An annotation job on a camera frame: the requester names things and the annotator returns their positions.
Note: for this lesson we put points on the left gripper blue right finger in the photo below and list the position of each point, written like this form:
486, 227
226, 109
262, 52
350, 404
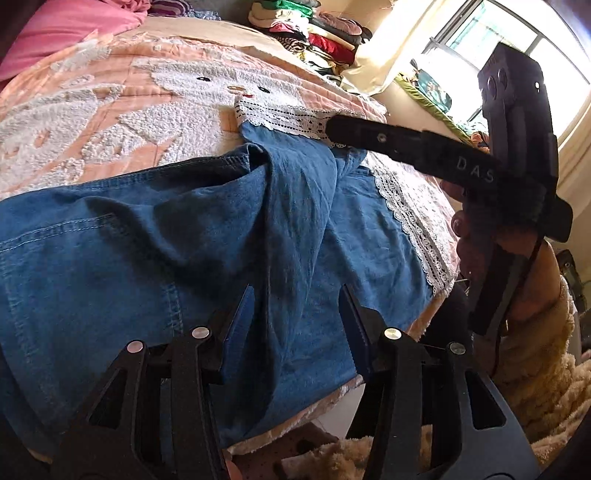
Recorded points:
363, 327

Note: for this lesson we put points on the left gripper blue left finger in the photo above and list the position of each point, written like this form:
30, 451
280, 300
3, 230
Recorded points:
238, 322

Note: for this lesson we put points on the blue denim lace-trimmed pants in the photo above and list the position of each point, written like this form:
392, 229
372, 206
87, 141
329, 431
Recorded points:
151, 255

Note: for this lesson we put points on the right hand red nails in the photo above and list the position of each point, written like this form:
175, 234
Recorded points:
511, 268

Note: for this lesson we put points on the green-edged windowsill cushion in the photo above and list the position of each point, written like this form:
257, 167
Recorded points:
432, 98

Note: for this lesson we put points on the cream window curtain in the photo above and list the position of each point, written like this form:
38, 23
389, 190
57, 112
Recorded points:
403, 35

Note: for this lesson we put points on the beige fleece sleeve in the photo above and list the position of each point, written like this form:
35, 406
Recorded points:
546, 389

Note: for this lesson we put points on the pile of folded clothes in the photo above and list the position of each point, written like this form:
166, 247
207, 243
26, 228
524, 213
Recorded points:
325, 41

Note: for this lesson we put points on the peach bear-pattern blanket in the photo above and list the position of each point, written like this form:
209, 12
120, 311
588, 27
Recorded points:
116, 106

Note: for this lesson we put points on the striped purple pillow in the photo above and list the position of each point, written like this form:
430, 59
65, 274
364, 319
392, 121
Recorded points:
180, 9

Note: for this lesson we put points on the pink bedsheet bundle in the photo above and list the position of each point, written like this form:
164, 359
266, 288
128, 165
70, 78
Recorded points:
57, 25

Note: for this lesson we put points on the window with dark frame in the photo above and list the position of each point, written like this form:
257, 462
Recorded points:
490, 46

